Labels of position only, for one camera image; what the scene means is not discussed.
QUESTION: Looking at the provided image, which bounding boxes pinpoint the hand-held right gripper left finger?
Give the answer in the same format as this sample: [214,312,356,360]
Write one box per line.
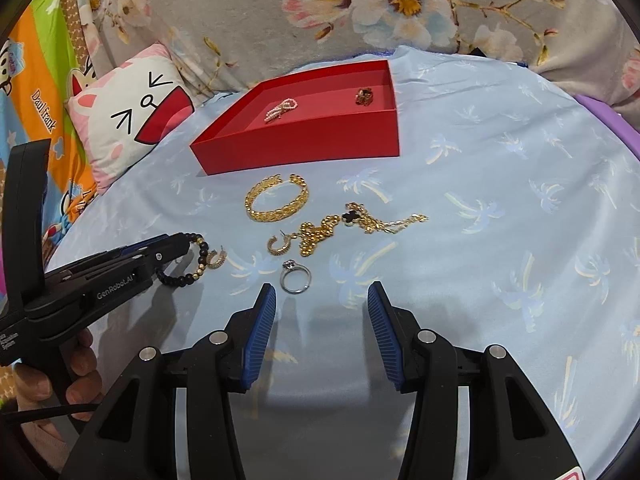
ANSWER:
[65,282,277,480]

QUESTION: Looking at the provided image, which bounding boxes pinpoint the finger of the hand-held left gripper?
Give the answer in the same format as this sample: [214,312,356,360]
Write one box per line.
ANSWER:
[65,233,204,281]
[95,233,173,264]

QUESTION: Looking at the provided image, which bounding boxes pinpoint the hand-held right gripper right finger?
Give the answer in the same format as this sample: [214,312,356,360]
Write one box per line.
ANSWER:
[366,281,583,480]

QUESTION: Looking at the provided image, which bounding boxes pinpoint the black bead bracelet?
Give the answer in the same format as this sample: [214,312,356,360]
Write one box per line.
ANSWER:
[156,232,210,288]

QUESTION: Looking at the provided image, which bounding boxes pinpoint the silver ring with stone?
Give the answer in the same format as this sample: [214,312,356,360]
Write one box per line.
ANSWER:
[279,260,312,294]

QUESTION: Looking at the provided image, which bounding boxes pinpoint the gold necklace with black clover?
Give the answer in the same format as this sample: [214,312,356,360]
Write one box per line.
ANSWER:
[342,202,429,236]

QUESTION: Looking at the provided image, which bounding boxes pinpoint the gold cuff bracelet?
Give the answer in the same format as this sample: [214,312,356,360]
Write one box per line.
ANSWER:
[244,173,311,222]

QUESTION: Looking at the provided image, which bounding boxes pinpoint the gold beaded chain bracelet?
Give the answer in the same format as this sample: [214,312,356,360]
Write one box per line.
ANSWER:
[297,214,346,257]

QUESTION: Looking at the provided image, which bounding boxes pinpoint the red cardboard box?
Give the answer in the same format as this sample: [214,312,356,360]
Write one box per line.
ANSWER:
[190,60,402,176]

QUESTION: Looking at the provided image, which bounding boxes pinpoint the person's left hand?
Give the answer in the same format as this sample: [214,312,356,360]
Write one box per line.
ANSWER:
[12,330,103,461]

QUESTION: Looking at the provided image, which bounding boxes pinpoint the white cartoon face pillow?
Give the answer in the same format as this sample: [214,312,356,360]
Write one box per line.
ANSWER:
[66,43,196,196]

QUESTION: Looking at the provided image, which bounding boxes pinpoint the grey floral blanket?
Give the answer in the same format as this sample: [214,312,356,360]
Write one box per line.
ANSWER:
[75,0,640,111]

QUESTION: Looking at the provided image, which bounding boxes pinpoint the purple flat object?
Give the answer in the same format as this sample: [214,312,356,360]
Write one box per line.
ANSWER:
[572,92,640,136]

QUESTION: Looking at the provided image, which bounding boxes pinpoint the black cable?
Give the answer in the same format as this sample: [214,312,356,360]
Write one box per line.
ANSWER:
[0,402,101,418]

